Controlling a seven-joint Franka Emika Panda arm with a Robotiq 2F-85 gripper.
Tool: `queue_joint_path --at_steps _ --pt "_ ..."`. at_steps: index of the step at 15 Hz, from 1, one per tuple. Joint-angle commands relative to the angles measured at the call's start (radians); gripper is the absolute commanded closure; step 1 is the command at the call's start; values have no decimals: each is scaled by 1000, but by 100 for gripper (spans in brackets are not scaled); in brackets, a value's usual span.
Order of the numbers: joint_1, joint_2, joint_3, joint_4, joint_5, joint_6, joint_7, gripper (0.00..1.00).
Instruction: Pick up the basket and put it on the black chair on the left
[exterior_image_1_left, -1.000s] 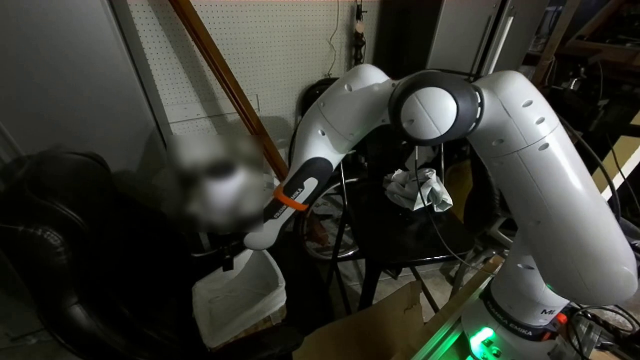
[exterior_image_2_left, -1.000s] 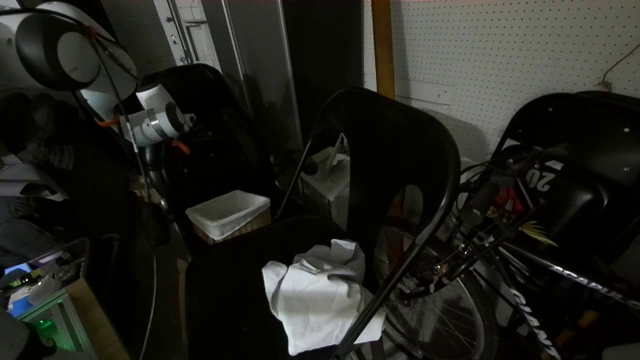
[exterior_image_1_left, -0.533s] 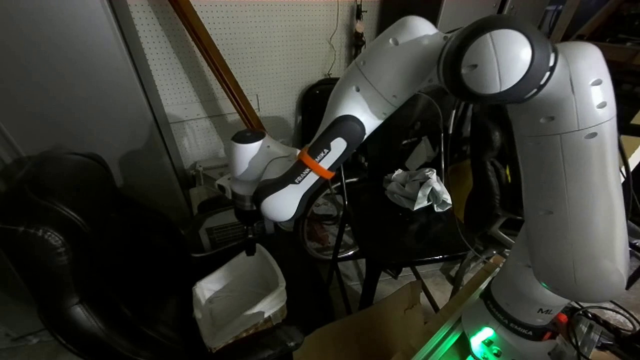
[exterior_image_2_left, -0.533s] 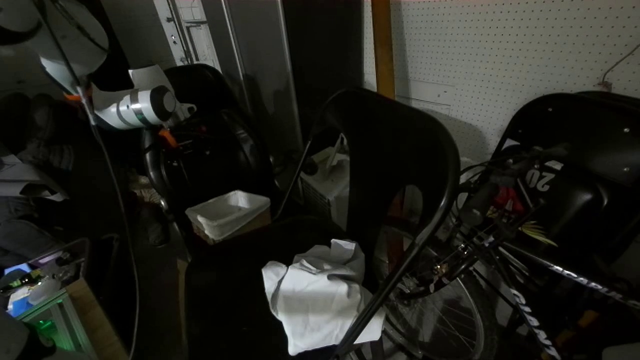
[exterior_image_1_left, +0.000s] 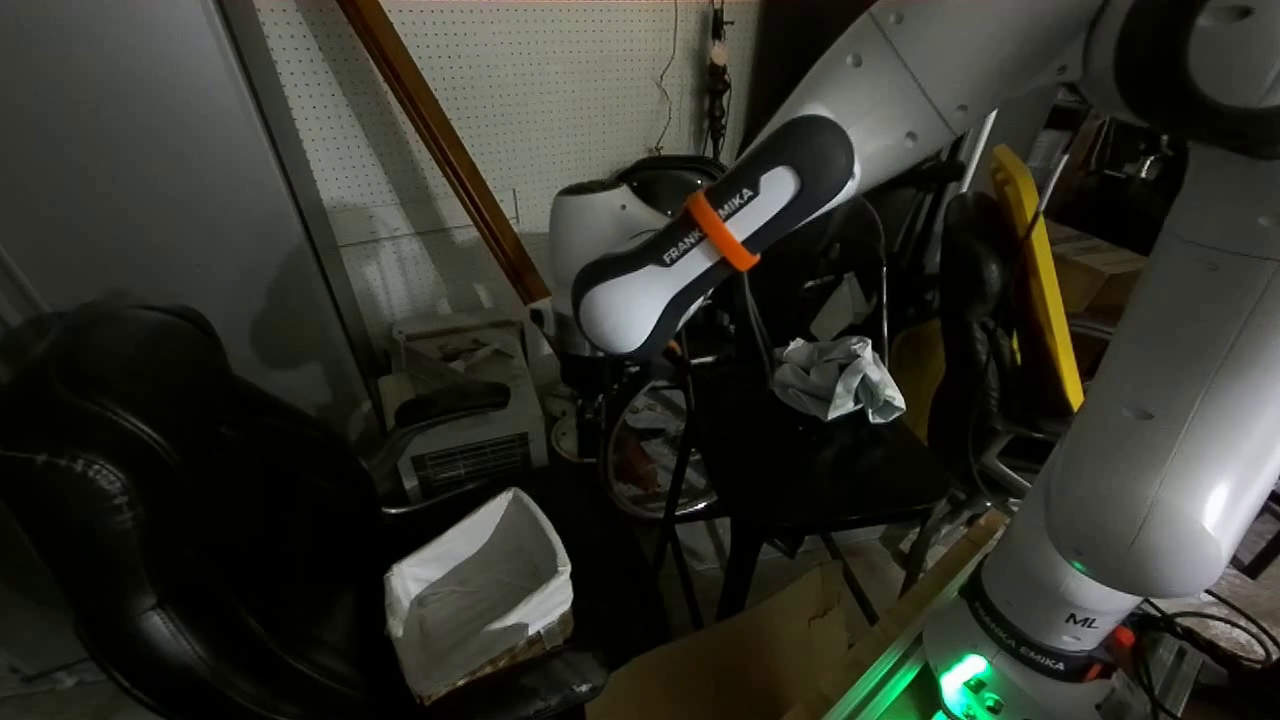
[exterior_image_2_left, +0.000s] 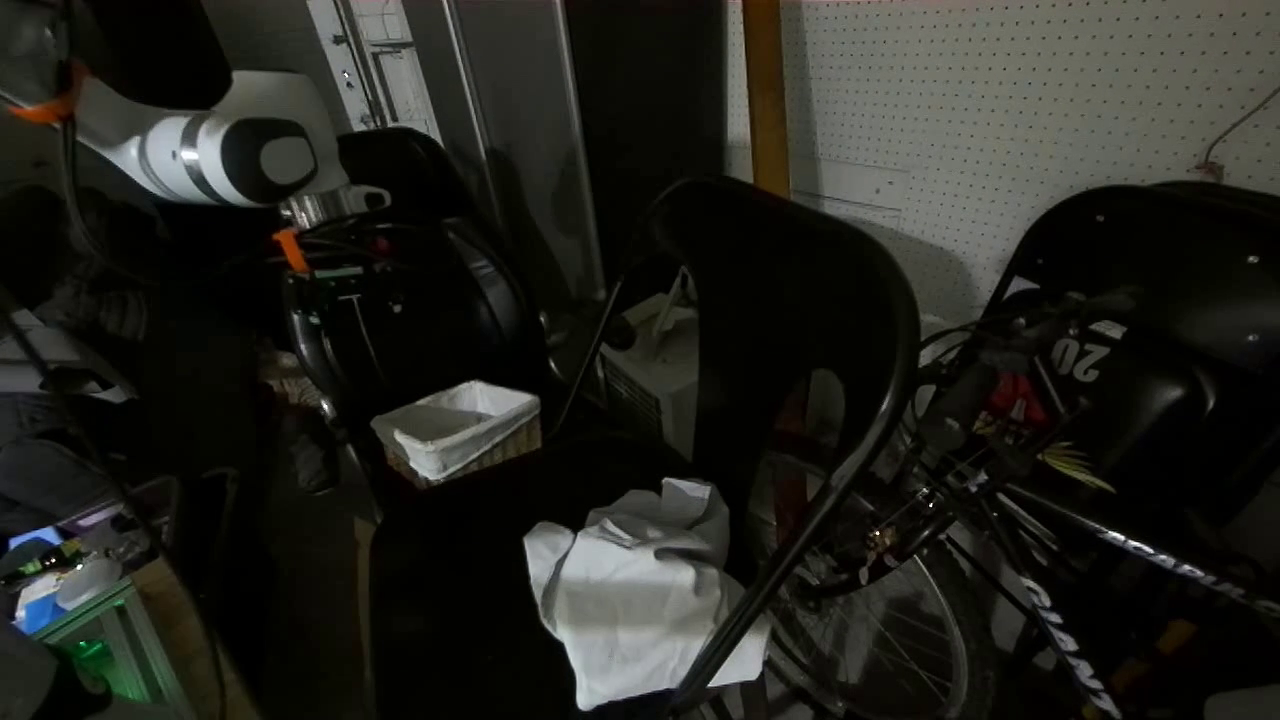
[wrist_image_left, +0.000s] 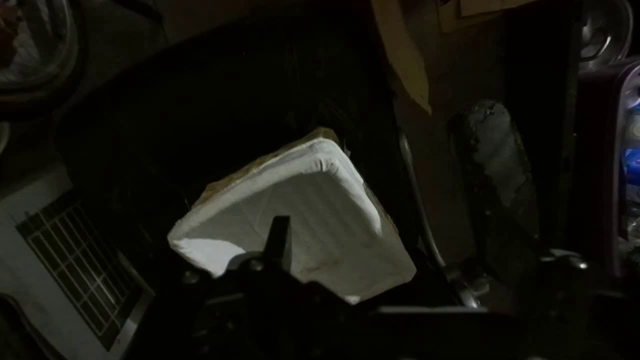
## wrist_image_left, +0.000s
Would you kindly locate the dark cabinet with bottles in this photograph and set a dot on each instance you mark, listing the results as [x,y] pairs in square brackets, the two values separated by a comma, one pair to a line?
[600,165]

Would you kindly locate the brown cardboard piece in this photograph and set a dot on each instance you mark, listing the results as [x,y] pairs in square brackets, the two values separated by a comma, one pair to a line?
[405,60]

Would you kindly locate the chrome round fixture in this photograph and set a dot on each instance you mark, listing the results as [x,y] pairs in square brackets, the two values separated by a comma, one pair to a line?
[602,30]

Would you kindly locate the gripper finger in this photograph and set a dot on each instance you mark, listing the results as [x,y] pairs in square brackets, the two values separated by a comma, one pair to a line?
[280,245]

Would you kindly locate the white appliance with vent grille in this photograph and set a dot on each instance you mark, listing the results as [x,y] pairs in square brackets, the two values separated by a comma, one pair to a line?
[35,270]

